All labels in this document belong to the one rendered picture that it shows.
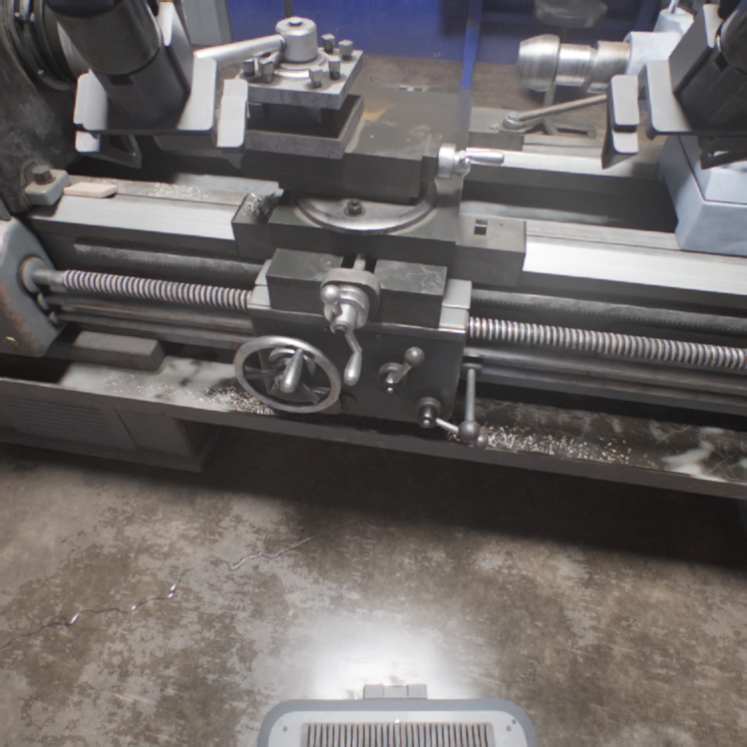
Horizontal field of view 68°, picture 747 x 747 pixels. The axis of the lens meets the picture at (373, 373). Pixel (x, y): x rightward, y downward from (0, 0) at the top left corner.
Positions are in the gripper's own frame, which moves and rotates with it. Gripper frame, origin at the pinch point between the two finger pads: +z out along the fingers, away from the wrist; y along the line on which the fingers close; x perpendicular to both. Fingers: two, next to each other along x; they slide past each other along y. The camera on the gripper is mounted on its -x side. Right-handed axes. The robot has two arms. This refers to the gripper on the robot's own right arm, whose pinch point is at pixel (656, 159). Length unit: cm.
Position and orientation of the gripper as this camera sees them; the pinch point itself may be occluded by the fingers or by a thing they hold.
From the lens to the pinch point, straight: 63.5
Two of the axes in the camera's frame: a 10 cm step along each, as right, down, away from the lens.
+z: 0.0, 1.8, 9.8
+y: -10.0, 0.0, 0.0
